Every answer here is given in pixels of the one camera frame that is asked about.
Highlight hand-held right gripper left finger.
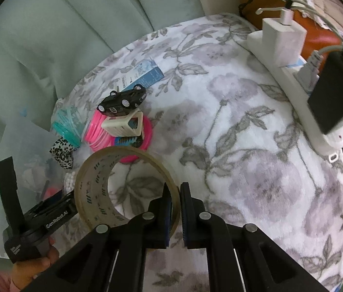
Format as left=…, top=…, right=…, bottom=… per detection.
left=33, top=182, right=173, bottom=292

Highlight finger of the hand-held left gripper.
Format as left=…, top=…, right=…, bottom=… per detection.
left=36, top=189, right=77, bottom=213

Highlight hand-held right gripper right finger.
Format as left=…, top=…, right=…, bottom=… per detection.
left=180, top=182, right=315, bottom=292

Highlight cotton swab box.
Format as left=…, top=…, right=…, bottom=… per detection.
left=63, top=170, right=78, bottom=193

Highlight clear tape roll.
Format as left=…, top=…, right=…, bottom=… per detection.
left=74, top=146, right=180, bottom=238

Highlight leopard print scrunchie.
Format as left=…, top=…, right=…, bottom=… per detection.
left=49, top=138, right=77, bottom=171

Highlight clear plastic container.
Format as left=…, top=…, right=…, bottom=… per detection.
left=0, top=106, right=81, bottom=250

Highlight pink coil bangles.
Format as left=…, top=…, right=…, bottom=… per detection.
left=82, top=110, right=114, bottom=154

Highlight teal coil bangles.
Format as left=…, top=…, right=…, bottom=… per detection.
left=51, top=105, right=88, bottom=146

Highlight beige plastic clip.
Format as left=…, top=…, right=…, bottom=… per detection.
left=101, top=109, right=145, bottom=137

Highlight black toy car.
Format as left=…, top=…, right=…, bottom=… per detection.
left=98, top=83, right=147, bottom=118

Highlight person's left hand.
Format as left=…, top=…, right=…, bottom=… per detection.
left=10, top=243, right=60, bottom=290

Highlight pink round disc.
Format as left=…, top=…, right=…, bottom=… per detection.
left=110, top=116, right=154, bottom=164

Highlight floral blanket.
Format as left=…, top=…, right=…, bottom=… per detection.
left=54, top=12, right=343, bottom=292

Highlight small white blue box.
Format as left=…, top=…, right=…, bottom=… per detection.
left=111, top=59, right=164, bottom=93

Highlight white power strip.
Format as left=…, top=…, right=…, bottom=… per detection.
left=247, top=30, right=343, bottom=155

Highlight green curtain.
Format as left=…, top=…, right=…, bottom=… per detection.
left=0, top=0, right=204, bottom=259

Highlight grey power plug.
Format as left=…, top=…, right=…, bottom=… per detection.
left=299, top=44, right=342, bottom=93

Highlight black charger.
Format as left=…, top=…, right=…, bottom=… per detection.
left=308, top=52, right=343, bottom=134

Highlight white charger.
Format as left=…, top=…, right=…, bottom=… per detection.
left=263, top=18, right=308, bottom=68

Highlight white cable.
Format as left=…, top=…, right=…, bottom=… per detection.
left=257, top=0, right=343, bottom=41

